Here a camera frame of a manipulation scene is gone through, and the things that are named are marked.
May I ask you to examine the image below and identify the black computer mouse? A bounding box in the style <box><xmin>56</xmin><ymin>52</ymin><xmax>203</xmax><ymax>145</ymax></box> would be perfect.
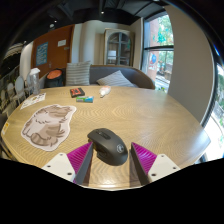
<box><xmin>87</xmin><ymin>128</ymin><xmax>129</xmax><ymax>167</ymax></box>

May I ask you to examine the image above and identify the white printed paper sheet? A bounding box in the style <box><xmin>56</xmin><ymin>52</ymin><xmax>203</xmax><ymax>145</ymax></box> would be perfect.
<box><xmin>19</xmin><ymin>92</ymin><xmax>47</xmax><ymax>111</ymax></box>

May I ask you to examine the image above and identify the clear spray bottle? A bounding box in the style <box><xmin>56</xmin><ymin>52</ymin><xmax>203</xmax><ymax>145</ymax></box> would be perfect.
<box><xmin>28</xmin><ymin>67</ymin><xmax>42</xmax><ymax>96</ymax></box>

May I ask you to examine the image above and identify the grey curved sofa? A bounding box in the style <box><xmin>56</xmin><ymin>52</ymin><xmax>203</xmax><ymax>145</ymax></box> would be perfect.
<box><xmin>43</xmin><ymin>64</ymin><xmax>156</xmax><ymax>90</ymax></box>

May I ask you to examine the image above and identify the black bag with orange top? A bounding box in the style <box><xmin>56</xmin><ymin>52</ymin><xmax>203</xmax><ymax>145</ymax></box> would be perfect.
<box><xmin>44</xmin><ymin>68</ymin><xmax>65</xmax><ymax>89</ymax></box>

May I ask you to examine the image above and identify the cat-shaped mouse pad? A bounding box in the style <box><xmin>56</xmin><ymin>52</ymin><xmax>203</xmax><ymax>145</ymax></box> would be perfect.
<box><xmin>20</xmin><ymin>103</ymin><xmax>78</xmax><ymax>152</ymax></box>

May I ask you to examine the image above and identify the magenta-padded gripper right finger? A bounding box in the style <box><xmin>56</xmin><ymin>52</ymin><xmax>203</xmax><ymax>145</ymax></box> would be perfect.
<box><xmin>129</xmin><ymin>142</ymin><xmax>182</xmax><ymax>187</ymax></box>

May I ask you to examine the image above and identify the black and red small box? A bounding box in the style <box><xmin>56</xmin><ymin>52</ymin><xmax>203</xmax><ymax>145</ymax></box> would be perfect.
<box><xmin>69</xmin><ymin>87</ymin><xmax>86</xmax><ymax>98</ymax></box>

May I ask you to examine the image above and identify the white chair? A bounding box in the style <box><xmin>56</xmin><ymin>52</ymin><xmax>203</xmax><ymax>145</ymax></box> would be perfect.
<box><xmin>6</xmin><ymin>75</ymin><xmax>28</xmax><ymax>105</ymax></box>

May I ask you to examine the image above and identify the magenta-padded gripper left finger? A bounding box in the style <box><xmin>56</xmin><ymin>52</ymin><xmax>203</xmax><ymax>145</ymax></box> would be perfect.
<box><xmin>41</xmin><ymin>141</ymin><xmax>95</xmax><ymax>186</ymax></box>

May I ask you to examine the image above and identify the arched glass-door cabinet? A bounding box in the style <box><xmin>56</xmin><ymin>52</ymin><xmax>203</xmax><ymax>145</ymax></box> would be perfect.
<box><xmin>103</xmin><ymin>28</ymin><xmax>134</xmax><ymax>67</ymax></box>

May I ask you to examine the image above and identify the square striped grey pillow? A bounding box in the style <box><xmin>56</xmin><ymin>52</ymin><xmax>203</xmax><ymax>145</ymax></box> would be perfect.
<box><xmin>65</xmin><ymin>61</ymin><xmax>92</xmax><ymax>87</ymax></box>

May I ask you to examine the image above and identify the blue wall poster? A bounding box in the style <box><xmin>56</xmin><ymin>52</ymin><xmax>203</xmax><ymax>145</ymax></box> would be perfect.
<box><xmin>35</xmin><ymin>41</ymin><xmax>49</xmax><ymax>67</ymax></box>

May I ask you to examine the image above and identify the green and blue small pack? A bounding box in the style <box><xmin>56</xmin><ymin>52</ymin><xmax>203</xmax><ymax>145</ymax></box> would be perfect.
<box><xmin>75</xmin><ymin>95</ymin><xmax>95</xmax><ymax>104</ymax></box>

